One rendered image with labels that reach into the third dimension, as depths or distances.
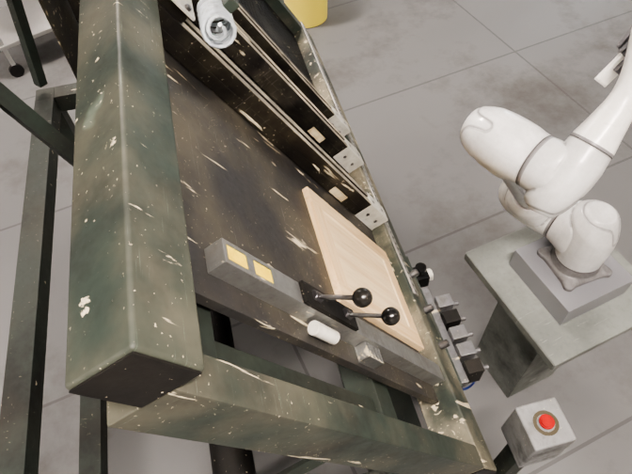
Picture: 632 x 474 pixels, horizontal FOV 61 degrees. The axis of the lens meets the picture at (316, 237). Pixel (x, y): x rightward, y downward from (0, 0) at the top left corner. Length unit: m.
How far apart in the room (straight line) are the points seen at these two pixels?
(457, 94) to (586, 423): 2.25
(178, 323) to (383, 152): 2.93
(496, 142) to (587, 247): 0.65
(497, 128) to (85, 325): 1.00
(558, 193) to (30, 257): 1.83
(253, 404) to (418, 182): 2.67
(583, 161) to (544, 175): 0.08
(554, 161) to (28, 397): 1.66
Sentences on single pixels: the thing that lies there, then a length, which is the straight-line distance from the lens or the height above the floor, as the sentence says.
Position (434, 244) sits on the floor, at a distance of 3.01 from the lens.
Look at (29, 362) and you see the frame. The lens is 2.05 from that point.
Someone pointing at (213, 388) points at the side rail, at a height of 1.79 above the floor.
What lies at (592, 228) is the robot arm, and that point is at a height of 1.10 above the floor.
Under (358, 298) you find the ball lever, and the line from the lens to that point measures 0.98.
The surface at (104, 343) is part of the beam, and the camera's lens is 0.57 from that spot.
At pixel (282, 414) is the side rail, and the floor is 1.67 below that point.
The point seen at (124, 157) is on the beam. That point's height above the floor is 1.96.
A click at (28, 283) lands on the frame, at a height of 0.79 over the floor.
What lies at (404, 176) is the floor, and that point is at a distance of 3.32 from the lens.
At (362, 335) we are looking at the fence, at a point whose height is 1.33.
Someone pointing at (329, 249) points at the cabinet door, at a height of 1.30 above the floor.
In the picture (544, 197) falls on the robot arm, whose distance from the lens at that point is 1.28.
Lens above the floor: 2.41
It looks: 53 degrees down
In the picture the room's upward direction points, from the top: 4 degrees counter-clockwise
